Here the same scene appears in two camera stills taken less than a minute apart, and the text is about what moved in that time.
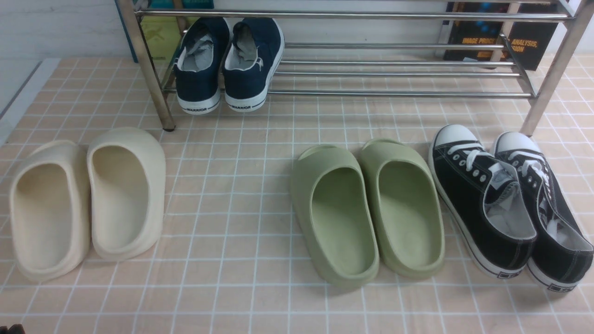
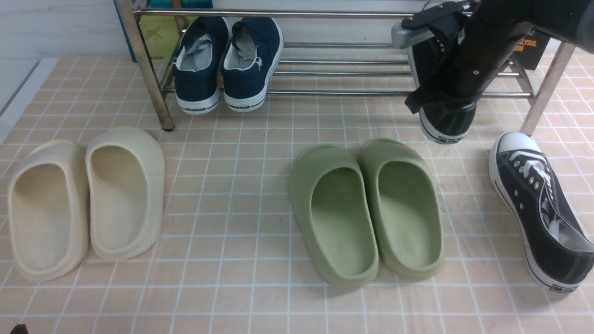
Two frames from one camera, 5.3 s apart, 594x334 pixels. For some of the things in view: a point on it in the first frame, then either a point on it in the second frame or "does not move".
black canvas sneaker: x=562 y=251 does not move
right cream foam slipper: x=127 y=179 does not move
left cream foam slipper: x=50 y=200 does not move
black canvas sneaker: x=487 y=196 to x=443 y=88
